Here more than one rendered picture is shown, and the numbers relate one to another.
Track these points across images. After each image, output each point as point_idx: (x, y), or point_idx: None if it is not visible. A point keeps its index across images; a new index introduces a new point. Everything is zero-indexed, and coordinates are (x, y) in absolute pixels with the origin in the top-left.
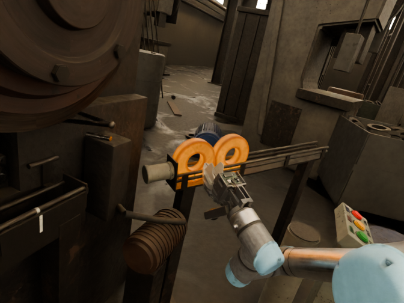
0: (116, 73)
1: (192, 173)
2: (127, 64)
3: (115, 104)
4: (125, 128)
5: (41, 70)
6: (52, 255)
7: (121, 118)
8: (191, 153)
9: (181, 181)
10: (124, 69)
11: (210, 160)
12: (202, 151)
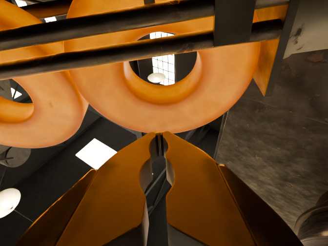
0: (273, 119)
1: (188, 49)
2: (249, 120)
3: (319, 118)
4: (303, 63)
5: None
6: None
7: (312, 90)
8: (191, 104)
9: (260, 0)
10: (256, 117)
11: (97, 82)
12: (148, 110)
